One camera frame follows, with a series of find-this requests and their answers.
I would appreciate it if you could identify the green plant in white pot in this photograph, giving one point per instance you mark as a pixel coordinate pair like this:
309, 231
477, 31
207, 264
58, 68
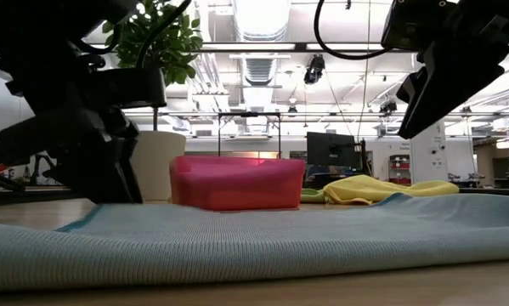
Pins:
160, 166

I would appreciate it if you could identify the black hanging ceiling camera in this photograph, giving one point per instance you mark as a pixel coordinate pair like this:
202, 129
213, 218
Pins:
315, 70
388, 107

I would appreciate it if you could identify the black computer monitor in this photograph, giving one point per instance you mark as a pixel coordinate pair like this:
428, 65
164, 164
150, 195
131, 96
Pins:
330, 149

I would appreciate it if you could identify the red shelf unit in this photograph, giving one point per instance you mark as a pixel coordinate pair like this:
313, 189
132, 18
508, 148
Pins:
399, 163

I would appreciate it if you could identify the yellow microfiber towel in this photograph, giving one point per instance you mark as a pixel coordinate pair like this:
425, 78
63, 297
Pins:
377, 189

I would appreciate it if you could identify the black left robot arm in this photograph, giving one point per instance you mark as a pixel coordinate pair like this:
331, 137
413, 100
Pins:
24, 25

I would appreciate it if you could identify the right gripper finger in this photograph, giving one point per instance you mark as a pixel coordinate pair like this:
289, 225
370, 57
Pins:
432, 110

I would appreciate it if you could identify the teal blue microfiber towel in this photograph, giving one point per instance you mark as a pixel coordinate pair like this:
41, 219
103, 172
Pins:
254, 242

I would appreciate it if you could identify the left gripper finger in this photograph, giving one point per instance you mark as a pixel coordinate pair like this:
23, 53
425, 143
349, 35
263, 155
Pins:
105, 174

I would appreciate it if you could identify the green microfiber towel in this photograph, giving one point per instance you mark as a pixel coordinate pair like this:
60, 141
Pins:
311, 196

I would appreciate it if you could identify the pink plastic bin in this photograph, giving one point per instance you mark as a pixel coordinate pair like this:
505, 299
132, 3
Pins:
237, 183

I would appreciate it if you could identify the black background robot arm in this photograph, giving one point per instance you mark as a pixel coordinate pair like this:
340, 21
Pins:
39, 170

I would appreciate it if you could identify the white cabinet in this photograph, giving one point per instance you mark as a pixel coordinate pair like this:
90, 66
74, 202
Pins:
430, 157

